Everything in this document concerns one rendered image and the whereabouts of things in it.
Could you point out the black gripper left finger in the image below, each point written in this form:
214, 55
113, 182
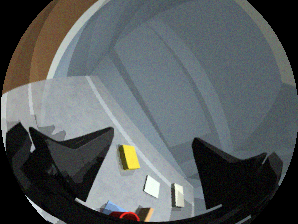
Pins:
77, 160

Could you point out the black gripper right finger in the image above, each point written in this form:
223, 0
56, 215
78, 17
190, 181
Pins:
219, 172

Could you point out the yellow rectangular block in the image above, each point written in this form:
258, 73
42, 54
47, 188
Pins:
128, 158

